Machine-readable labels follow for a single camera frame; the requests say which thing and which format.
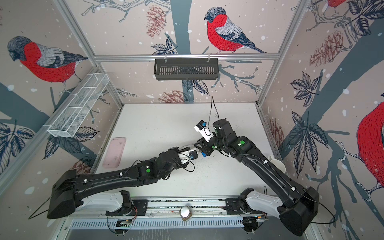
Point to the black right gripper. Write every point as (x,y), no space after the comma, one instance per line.
(205,148)

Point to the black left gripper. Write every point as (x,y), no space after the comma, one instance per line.
(176,150)

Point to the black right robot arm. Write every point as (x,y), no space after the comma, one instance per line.
(295,205)

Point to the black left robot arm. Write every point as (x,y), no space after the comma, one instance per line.
(71,188)

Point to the pink rectangular tray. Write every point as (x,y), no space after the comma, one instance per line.
(114,153)

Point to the round silver knob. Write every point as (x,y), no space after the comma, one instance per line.
(185,213)

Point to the white ceramic mug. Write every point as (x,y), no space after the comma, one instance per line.
(279,164)

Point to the dark grey hanging shelf basket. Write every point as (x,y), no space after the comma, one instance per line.
(186,69)

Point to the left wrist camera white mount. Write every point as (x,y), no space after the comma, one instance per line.
(189,155)

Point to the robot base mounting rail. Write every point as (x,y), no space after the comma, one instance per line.
(176,214)

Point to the white wire mesh basket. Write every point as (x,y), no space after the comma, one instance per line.
(81,102)

